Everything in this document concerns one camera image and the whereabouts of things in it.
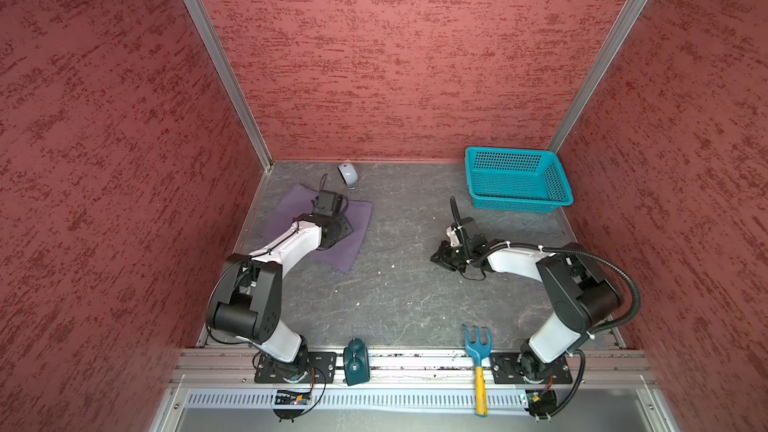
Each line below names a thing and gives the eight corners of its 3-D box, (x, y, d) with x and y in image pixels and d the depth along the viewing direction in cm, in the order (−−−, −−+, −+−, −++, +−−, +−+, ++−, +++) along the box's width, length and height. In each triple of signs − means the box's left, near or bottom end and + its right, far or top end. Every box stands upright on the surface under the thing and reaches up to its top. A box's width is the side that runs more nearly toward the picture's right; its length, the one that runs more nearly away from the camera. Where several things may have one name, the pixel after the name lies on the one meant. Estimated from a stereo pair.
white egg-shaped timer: (345, 191, 113) (342, 175, 106) (341, 180, 117) (338, 164, 110) (358, 186, 115) (356, 171, 108) (353, 176, 118) (351, 160, 111)
